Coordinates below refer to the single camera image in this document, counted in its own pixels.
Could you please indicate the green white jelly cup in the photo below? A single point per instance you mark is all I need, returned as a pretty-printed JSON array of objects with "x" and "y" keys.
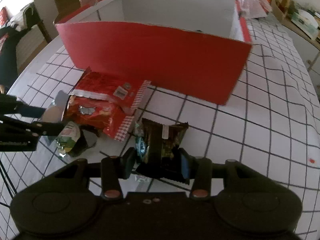
[{"x": 75, "y": 139}]

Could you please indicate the tissue box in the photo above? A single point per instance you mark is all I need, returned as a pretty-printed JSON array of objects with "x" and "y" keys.
[{"x": 306, "y": 22}]

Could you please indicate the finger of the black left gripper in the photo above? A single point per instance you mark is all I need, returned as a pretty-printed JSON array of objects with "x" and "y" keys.
[
  {"x": 46, "y": 128},
  {"x": 28, "y": 110}
]

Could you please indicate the red cardboard box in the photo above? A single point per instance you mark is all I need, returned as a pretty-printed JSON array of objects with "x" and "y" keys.
[{"x": 195, "y": 47}]

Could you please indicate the amber glass bottle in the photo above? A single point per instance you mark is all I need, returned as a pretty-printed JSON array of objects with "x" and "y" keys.
[{"x": 284, "y": 5}]

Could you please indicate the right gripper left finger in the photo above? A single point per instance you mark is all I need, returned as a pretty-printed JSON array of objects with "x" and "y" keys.
[{"x": 113, "y": 169}]

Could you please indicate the checkered white tablecloth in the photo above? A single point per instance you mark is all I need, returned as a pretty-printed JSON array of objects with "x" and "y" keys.
[{"x": 269, "y": 123}]

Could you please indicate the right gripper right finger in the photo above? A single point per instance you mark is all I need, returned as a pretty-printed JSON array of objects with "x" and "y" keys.
[{"x": 198, "y": 169}]

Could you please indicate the dark brown snack packet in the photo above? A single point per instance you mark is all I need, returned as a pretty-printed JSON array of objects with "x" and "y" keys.
[{"x": 162, "y": 159}]

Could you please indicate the red snack bag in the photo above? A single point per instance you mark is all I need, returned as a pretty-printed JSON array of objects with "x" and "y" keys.
[{"x": 105, "y": 102}]

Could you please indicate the blue candy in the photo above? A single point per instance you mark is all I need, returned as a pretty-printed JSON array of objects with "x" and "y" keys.
[{"x": 139, "y": 141}]

